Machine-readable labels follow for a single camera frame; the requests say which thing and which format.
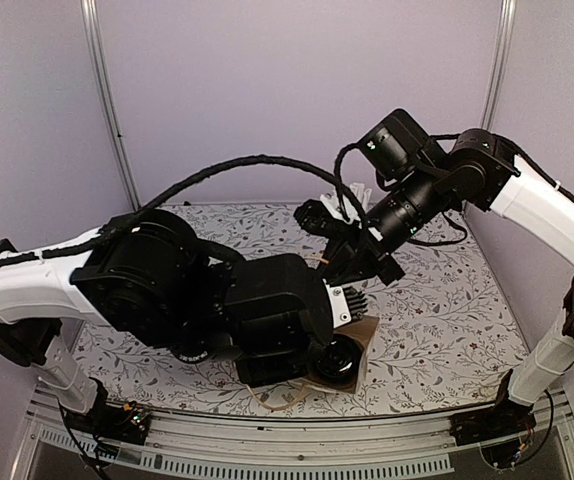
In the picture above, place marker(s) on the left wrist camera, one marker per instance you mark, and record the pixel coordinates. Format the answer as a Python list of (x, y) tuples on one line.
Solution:
[(339, 307)]

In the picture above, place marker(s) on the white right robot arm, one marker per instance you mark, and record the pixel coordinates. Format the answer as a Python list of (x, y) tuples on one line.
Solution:
[(488, 172)]

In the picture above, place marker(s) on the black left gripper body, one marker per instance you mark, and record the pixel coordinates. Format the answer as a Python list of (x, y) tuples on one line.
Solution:
[(273, 374)]

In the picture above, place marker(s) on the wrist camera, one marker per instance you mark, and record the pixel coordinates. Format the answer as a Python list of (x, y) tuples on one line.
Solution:
[(314, 218), (339, 307)]

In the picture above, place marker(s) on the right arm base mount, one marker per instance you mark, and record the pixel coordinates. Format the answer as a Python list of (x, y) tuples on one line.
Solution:
[(503, 418)]

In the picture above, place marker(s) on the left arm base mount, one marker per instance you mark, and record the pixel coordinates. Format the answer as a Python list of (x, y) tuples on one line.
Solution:
[(129, 422)]

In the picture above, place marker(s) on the cream paper bag with handles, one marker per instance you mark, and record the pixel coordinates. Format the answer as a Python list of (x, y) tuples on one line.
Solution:
[(363, 332)]

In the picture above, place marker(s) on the left aluminium frame post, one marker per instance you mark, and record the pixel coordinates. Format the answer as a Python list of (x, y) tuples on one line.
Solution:
[(92, 30)]

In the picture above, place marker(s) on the floral patterned table mat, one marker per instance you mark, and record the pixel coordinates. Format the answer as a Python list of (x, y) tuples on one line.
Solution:
[(445, 338)]

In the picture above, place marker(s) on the bundle of white wrapped straws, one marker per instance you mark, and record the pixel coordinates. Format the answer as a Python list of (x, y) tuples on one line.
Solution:
[(362, 193)]

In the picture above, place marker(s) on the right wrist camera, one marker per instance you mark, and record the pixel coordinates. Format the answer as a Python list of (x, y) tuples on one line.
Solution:
[(314, 218)]

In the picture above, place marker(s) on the right aluminium frame post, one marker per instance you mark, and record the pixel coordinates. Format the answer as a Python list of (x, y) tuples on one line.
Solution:
[(499, 62)]

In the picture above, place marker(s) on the front aluminium rail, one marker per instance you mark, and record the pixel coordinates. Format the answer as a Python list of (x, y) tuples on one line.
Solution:
[(189, 445)]

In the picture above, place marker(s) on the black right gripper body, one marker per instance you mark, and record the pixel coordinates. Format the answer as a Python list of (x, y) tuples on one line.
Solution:
[(422, 196)]

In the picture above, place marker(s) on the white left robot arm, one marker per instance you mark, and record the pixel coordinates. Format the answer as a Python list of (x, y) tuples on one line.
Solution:
[(149, 274)]

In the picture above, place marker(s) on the aluminium frame post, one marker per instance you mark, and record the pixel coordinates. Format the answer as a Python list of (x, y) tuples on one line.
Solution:
[(499, 62), (92, 30)]

